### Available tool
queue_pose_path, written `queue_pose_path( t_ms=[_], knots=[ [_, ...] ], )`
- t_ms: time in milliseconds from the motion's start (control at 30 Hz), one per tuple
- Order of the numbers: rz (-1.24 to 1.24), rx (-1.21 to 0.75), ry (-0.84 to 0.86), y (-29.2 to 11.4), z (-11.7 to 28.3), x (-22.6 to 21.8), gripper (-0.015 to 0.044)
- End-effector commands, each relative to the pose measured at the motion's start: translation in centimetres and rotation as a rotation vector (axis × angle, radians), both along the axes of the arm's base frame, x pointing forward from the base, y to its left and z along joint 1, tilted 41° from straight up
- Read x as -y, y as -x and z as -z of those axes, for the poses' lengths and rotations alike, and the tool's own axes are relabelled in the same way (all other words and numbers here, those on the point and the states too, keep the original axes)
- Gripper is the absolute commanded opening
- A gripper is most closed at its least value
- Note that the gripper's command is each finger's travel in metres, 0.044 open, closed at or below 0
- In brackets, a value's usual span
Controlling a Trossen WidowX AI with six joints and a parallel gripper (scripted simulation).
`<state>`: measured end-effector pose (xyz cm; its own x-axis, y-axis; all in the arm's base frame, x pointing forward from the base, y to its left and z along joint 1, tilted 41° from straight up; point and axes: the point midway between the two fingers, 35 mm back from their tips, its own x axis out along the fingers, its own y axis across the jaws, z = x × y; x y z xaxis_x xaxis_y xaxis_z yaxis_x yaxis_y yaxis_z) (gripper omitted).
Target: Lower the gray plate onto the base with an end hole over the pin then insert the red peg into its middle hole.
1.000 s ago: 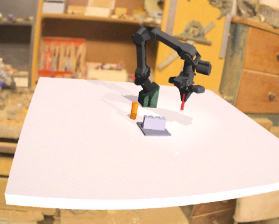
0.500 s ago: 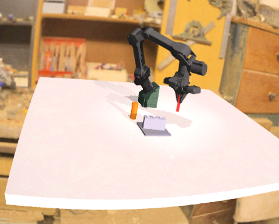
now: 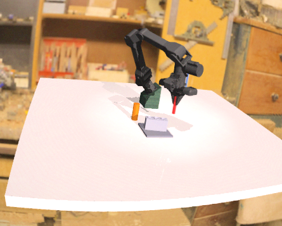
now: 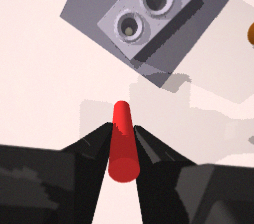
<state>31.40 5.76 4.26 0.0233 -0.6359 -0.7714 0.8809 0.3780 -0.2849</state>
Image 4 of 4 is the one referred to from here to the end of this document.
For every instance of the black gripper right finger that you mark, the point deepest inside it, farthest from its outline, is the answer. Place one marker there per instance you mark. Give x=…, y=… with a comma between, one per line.
x=172, y=189

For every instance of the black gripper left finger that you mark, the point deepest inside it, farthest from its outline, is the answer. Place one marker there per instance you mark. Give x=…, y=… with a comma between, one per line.
x=67, y=180

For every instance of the red peg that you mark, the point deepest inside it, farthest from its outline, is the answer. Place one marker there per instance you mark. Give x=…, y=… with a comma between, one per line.
x=123, y=158

